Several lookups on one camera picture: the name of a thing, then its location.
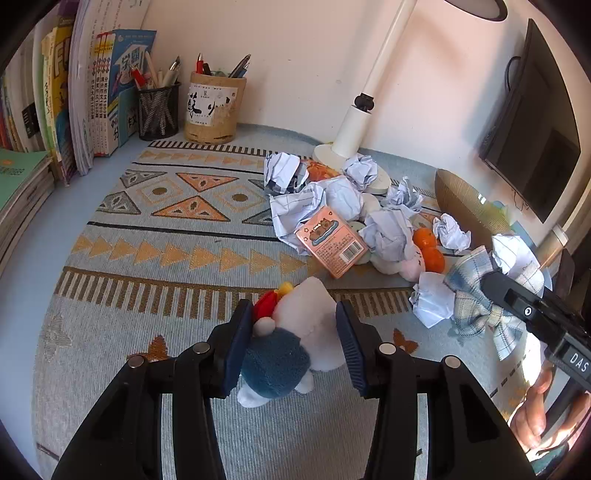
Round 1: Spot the crumpled white paper ball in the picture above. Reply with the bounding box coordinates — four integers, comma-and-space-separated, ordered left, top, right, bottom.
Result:
264, 151, 310, 195
344, 154, 380, 190

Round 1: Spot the row of upright books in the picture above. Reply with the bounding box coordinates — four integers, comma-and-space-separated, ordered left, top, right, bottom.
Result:
0, 0, 158, 185

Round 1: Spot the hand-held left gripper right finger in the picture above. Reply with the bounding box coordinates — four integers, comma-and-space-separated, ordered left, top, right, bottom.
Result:
335, 300, 539, 480

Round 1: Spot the orange snack packet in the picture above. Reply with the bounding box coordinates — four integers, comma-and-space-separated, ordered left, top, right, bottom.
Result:
305, 159, 342, 183

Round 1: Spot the white desk lamp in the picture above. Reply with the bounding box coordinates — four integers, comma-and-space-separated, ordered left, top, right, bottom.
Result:
314, 0, 506, 195

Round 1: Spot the white plush toy blue hat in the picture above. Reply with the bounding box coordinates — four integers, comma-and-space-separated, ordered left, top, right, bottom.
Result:
238, 276, 345, 409

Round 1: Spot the green tissue pack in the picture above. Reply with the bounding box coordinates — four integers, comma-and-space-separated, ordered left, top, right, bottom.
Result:
489, 200, 513, 224

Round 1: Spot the orange tangerine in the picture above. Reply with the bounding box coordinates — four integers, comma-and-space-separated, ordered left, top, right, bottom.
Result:
421, 247, 446, 272
412, 227, 437, 250

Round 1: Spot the stack of flat green books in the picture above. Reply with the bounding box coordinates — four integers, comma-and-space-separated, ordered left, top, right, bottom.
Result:
0, 148, 56, 273

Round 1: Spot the bamboo pen holder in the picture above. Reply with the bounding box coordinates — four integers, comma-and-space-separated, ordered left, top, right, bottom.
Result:
185, 71, 247, 145

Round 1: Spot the black mesh pen holder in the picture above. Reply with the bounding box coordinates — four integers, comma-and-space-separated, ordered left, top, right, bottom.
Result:
136, 83, 181, 141

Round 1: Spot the blue plaid fabric bow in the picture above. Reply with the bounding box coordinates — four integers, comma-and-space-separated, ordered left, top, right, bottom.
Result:
443, 244, 546, 361

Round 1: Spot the brown ribbed glass bowl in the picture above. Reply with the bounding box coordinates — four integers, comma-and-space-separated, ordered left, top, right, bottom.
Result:
436, 168, 513, 236

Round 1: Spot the person's right hand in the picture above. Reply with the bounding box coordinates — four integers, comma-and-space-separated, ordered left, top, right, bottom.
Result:
509, 362, 591, 460

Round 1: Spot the black wall television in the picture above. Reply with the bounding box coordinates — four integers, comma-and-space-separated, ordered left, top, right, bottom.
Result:
478, 18, 583, 224

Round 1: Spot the black looped television cable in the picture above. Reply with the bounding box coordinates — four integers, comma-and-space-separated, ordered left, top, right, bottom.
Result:
505, 55, 523, 90

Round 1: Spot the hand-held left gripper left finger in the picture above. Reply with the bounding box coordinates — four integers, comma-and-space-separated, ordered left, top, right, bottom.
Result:
51, 299, 254, 480

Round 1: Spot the bunch of white red pens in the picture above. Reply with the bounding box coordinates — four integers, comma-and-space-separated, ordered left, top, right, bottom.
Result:
127, 51, 183, 90

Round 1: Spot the beige thermos bottle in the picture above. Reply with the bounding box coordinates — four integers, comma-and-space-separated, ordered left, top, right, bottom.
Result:
538, 225, 568, 268

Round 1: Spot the pink printed card box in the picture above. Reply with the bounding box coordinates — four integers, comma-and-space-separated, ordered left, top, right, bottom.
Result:
295, 205, 370, 280

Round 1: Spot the patterned woven table mat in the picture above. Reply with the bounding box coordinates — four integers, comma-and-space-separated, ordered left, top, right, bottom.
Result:
32, 141, 555, 480

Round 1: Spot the blue cover book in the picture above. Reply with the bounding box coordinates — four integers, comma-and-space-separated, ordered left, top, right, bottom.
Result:
108, 28, 158, 148

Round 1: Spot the pile of paper balls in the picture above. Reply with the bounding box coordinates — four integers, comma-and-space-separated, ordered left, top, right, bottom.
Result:
270, 178, 546, 328

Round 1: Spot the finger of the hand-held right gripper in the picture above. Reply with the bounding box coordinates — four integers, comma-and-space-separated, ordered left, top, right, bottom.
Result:
480, 270, 555, 344

